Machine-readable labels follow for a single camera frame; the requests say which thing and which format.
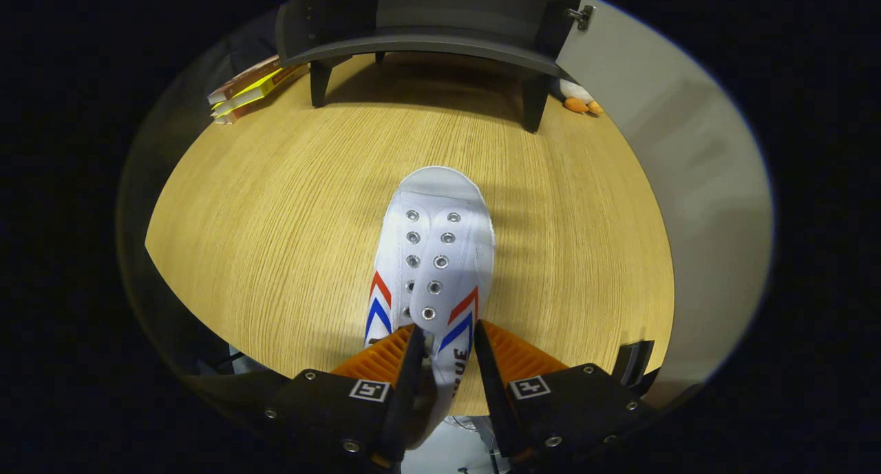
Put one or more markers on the plush toy with orange feet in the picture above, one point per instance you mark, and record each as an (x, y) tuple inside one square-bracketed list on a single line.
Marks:
[(575, 92)]

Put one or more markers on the dark grey shoe cabinet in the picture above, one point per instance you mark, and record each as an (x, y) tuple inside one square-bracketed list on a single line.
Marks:
[(427, 44)]

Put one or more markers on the beige shoe cabinet door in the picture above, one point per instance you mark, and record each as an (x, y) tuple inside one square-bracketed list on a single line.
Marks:
[(688, 185)]

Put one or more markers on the white canvas shoe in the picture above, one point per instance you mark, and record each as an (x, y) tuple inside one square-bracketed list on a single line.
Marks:
[(433, 254)]

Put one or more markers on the black rectangular object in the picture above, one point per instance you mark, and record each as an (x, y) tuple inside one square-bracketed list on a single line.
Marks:
[(632, 364)]

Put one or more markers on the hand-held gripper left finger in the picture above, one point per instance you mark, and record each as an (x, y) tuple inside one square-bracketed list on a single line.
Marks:
[(406, 391)]

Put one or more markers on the yellow book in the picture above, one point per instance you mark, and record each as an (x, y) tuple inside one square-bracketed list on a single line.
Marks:
[(255, 92)]

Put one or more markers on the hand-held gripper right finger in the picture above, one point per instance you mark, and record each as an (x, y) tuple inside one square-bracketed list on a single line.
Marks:
[(492, 391)]

